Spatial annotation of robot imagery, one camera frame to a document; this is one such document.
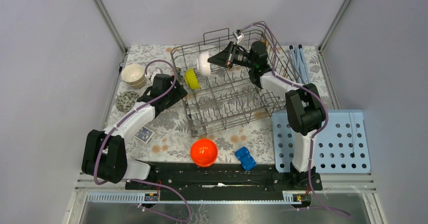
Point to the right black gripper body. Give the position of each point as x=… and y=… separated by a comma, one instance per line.
x=250, y=64

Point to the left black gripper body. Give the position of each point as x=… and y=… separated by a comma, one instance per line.
x=176, y=94

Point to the plain beige bowl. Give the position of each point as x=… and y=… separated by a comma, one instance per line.
x=138, y=85

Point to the yellow-green bowl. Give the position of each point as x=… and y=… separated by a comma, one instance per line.
x=191, y=79

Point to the plain white bowl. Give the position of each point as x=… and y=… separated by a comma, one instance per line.
x=203, y=66

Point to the beige bowl with leaf pattern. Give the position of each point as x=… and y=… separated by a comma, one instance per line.
x=133, y=74

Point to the pink patterned bowl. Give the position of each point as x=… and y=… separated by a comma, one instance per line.
x=126, y=101

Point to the grey wire dish rack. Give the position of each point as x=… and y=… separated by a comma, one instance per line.
x=225, y=99

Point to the orange bowl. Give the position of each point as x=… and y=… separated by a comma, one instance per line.
x=204, y=152

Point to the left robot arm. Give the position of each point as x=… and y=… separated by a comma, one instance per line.
x=105, y=155

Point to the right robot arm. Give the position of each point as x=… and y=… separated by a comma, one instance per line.
x=306, y=113

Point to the floral patterned table mat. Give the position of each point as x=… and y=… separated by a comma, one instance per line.
x=172, y=139

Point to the blue folded metal stand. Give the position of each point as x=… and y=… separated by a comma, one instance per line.
x=299, y=64

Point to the blue toy car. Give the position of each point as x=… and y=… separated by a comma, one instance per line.
x=245, y=158

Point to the light blue perforated board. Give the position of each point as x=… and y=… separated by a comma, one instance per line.
x=341, y=148

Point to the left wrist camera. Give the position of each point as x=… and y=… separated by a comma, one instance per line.
x=152, y=75

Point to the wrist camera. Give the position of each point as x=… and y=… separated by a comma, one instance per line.
x=238, y=35
x=152, y=75

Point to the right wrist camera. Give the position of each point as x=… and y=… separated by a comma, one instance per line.
x=238, y=35

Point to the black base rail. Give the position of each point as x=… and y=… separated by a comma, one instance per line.
x=227, y=182

